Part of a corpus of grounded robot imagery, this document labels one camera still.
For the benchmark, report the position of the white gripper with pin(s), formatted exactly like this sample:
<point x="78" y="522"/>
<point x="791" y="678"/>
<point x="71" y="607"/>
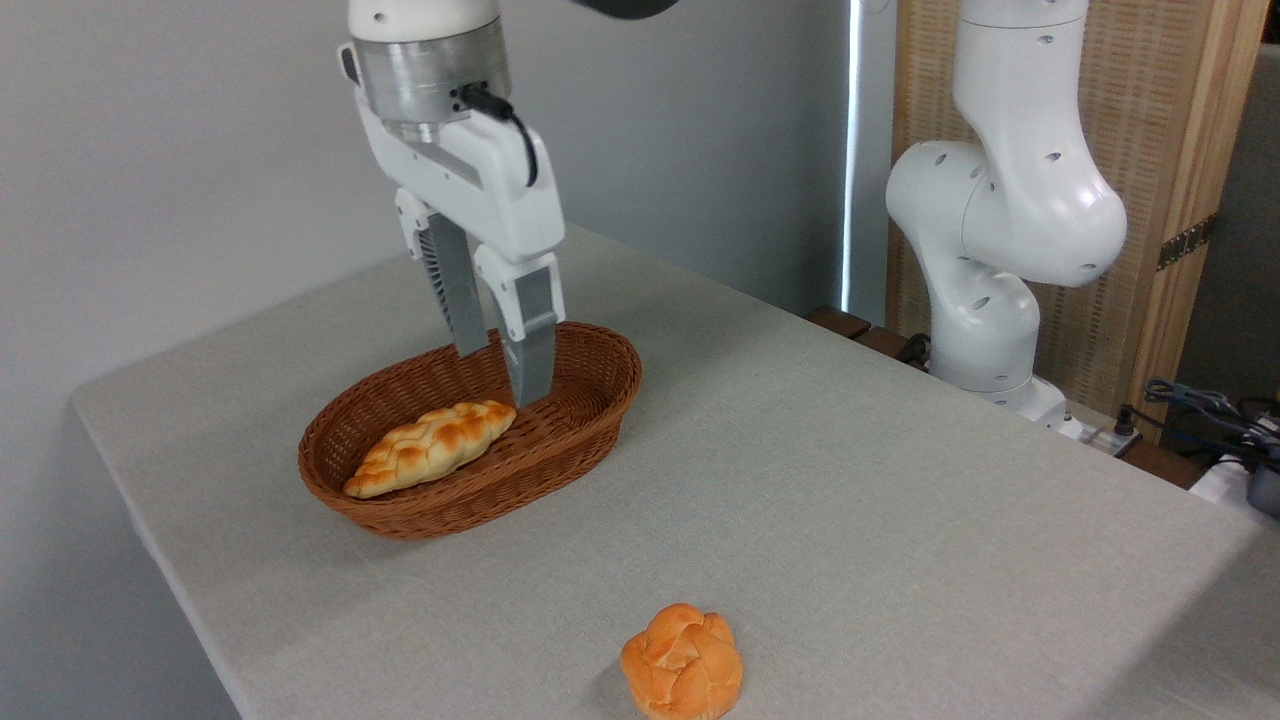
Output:
<point x="490" y="185"/>

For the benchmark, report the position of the long braided bread loaf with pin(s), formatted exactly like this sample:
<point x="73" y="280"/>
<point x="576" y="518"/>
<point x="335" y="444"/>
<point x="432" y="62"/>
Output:
<point x="430" y="448"/>

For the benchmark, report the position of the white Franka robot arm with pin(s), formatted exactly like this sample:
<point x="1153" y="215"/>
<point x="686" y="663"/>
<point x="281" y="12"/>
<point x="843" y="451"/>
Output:
<point x="1010" y="190"/>

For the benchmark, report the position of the brown oval wicker basket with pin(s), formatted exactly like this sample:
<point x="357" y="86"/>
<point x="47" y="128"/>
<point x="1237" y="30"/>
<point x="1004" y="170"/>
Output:
<point x="560" y="440"/>

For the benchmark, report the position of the round braided bread bun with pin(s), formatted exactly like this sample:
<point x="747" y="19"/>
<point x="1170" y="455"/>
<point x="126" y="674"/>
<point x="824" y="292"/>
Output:
<point x="682" y="662"/>

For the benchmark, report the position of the dark brown wooden block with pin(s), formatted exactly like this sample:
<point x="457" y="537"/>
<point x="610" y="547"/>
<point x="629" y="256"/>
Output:
<point x="1160" y="465"/>
<point x="838" y="320"/>
<point x="885" y="342"/>

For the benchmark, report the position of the white power strip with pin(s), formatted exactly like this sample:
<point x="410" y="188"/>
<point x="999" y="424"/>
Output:
<point x="1095" y="438"/>

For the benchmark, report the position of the woven wooden screen panel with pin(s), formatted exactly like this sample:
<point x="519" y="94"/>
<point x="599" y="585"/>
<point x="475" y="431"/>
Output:
<point x="1150" y="100"/>

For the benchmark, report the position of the black metal screen hinge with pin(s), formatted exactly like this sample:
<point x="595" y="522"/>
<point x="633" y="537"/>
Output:
<point x="1187" y="241"/>

